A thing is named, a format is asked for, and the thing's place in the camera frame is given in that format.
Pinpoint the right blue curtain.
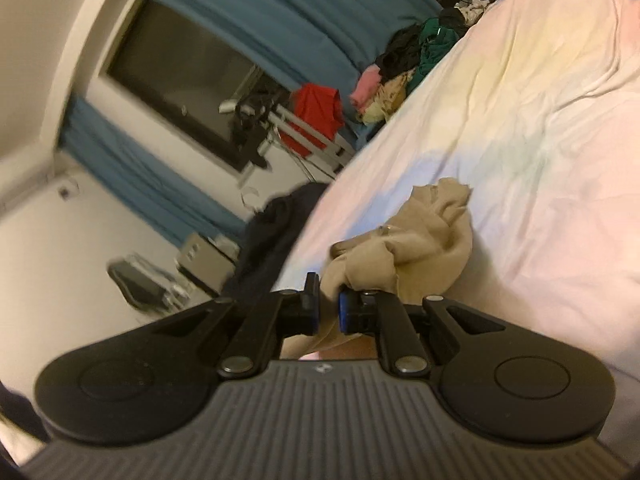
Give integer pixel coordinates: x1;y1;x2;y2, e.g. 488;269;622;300
154;0;442;125

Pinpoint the pink folded garment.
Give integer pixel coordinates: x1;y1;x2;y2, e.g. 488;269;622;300
349;64;382;112

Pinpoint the left blue curtain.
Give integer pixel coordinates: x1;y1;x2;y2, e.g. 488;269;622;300
58;96;245;247

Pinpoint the tan t-shirt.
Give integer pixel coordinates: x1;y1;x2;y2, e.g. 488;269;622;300
280;178;473;360

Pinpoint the wavy black mirror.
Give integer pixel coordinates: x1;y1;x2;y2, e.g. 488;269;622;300
106;254;191;314

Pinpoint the dark window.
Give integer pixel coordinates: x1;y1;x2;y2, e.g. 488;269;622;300
106;0;285;171

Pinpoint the blue curtain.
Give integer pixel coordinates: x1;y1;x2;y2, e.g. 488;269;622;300
154;0;442;125
58;96;245;247

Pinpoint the black jacket on bed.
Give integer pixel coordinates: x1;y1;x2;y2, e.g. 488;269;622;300
221;182;329;304

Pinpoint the red garment on rack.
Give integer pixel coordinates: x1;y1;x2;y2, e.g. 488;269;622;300
281;84;345;157

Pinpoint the silver metal rack stand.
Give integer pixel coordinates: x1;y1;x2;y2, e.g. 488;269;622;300
218;90;357;179

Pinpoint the black garment in pile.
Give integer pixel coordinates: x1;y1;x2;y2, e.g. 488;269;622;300
375;23;423;84

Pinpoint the white air conditioner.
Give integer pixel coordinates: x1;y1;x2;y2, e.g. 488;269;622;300
0;141;58;216

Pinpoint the pastel bed duvet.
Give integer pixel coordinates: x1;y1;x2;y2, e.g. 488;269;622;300
278;0;639;463

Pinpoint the green garment in pile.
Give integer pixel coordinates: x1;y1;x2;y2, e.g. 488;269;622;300
406;18;460;94

